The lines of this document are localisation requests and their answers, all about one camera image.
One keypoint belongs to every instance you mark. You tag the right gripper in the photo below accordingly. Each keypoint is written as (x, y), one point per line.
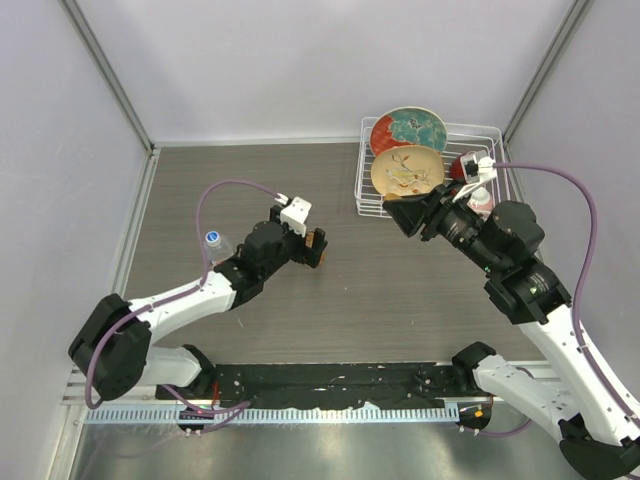
(410, 211)

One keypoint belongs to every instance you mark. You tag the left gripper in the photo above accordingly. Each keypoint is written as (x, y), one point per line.
(306, 255)

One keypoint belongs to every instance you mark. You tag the clear plastic water bottle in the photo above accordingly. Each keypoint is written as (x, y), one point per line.
(219, 253)

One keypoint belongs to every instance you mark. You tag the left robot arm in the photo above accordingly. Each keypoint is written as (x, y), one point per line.
(116, 347)

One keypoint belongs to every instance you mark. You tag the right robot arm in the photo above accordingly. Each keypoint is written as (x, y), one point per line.
(593, 417)

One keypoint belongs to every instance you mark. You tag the cream floral plate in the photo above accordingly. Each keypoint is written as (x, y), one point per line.
(407, 170)

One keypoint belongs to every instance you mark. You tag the red bowl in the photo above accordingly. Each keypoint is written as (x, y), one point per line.
(456, 170)

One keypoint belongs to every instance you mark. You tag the pink patterned bowl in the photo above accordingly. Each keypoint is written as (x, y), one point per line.
(481, 201)

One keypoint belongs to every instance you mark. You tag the red and teal plate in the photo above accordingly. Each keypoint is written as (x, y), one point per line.
(407, 126)

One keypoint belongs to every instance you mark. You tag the white wire dish rack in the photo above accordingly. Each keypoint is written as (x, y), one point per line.
(462, 138)

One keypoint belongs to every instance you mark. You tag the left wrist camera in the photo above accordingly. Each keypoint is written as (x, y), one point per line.
(294, 213)

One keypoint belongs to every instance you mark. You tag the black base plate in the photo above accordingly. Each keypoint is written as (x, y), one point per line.
(388, 386)

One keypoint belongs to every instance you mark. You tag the white slotted cable duct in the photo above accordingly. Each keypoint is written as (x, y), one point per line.
(173, 413)

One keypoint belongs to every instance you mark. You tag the aluminium frame rail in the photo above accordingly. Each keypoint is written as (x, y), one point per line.
(74, 390)

